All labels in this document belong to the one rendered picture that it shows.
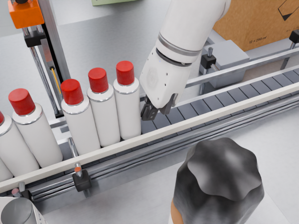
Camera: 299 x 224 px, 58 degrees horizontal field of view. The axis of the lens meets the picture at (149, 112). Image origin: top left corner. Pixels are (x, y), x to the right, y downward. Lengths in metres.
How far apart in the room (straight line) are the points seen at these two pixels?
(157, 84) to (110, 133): 0.15
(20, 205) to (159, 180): 0.29
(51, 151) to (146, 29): 0.67
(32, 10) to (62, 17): 0.74
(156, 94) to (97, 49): 0.51
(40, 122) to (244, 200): 0.37
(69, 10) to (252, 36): 0.74
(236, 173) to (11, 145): 0.39
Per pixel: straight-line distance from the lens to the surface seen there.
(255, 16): 0.92
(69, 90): 0.47
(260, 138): 0.76
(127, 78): 0.50
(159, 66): 0.52
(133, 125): 0.59
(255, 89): 0.81
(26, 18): 0.49
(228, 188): 0.26
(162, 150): 0.65
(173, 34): 0.48
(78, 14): 1.23
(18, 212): 0.39
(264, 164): 0.72
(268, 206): 0.61
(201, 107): 0.72
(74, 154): 0.60
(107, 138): 0.60
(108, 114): 0.54
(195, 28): 0.47
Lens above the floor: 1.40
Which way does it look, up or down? 48 degrees down
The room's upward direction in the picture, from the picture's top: straight up
